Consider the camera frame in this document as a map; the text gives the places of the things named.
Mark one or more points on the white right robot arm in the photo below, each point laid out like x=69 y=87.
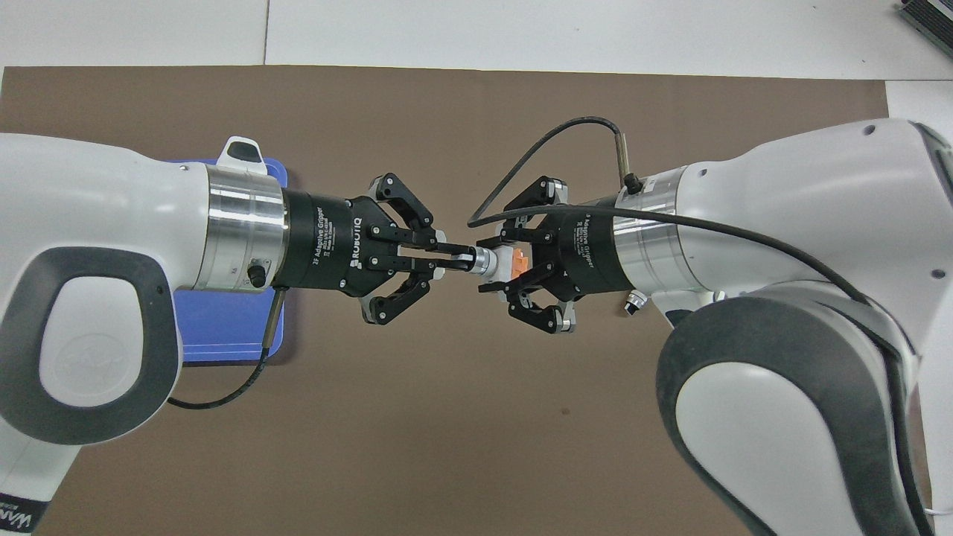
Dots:
x=782 y=432

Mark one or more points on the brown paper table mat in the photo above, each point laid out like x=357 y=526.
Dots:
x=447 y=447

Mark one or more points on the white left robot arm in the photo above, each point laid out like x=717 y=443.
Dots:
x=97 y=223

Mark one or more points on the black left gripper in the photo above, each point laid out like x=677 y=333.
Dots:
x=335 y=242

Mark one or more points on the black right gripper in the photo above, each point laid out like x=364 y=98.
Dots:
x=588 y=249

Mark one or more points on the dark grey ribbed device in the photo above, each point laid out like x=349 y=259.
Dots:
x=931 y=18

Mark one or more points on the blue plastic tray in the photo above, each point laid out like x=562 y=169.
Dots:
x=223 y=327

